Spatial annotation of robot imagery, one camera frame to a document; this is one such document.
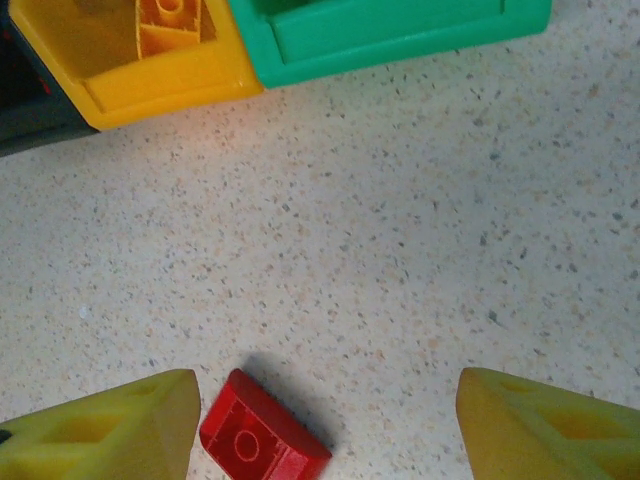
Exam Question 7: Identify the red sloped lego brick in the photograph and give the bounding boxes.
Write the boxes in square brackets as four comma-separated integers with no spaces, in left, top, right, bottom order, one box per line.
[198,368,334,480]

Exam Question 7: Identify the yellow lego brick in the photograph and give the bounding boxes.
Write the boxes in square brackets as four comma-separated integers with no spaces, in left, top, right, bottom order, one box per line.
[135,0,204,49]

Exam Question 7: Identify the green plastic bin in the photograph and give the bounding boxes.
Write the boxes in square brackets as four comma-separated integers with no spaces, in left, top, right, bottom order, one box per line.
[227,0,554,90]

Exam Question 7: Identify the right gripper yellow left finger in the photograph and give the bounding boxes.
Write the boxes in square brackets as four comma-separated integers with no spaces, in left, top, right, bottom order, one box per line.
[0,368,202,480]

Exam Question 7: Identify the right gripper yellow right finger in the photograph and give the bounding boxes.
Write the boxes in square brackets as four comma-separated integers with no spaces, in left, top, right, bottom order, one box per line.
[457,367,640,480]

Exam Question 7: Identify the yellow plastic bin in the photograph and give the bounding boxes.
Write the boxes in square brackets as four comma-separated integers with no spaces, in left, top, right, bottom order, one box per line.
[8,0,265,132]

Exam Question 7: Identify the black plastic bin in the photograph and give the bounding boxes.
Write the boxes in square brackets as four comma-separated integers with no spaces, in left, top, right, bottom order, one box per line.
[0,0,101,159]

